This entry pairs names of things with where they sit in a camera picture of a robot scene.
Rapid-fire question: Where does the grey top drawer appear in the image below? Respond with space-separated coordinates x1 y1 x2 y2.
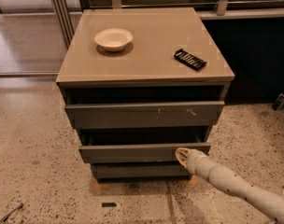
65 101 224 129

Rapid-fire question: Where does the grey drawer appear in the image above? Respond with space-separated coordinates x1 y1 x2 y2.
91 162 190 179
65 101 224 129
78 138 211 163

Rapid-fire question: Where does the white bowl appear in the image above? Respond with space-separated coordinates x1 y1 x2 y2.
94 28 134 52

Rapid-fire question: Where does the black snack bar packet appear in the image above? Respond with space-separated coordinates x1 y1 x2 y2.
174 49 206 71

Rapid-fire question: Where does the grey metal shelf frame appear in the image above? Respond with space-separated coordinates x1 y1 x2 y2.
46 0 284 49

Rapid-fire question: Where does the metal floor bar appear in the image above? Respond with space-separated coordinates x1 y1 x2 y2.
0 203 23 224

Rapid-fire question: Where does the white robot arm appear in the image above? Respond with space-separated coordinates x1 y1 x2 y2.
175 147 284 224

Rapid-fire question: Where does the small black floor object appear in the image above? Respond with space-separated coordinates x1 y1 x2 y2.
102 203 117 207

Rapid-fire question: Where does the grey drawer cabinet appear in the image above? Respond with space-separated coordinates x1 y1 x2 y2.
55 7 235 182

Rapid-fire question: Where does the grey caster foot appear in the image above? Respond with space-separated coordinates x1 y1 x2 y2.
272 93 284 111

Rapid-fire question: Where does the grey bottom drawer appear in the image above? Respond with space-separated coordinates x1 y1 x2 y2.
91 162 190 179

